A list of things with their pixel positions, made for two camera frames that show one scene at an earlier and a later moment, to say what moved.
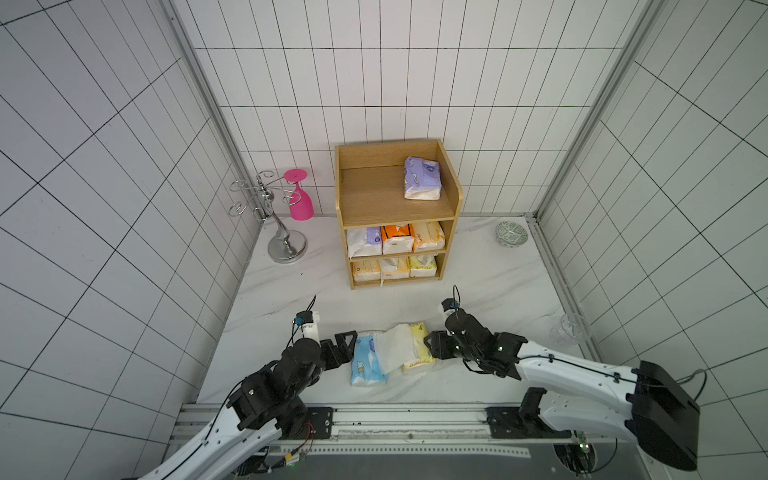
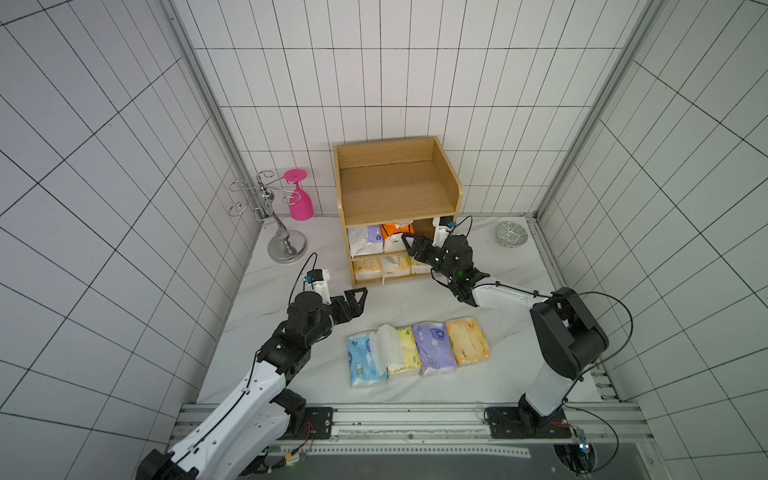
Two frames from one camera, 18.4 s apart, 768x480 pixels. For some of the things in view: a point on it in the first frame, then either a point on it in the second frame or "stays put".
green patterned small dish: (511, 234) stays put
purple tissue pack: (422, 179) -> (433, 347)
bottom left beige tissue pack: (366, 271) stays put
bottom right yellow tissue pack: (423, 265) stays put
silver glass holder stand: (286, 246) stays put
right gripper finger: (433, 341) -> (419, 246)
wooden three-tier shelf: (394, 200) stays put
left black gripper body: (302, 383) -> (330, 315)
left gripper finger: (330, 355) -> (351, 313)
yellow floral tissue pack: (423, 353) -> (410, 353)
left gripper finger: (344, 350) -> (350, 295)
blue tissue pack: (365, 366) stays put
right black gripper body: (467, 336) -> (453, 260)
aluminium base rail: (367, 430) stays put
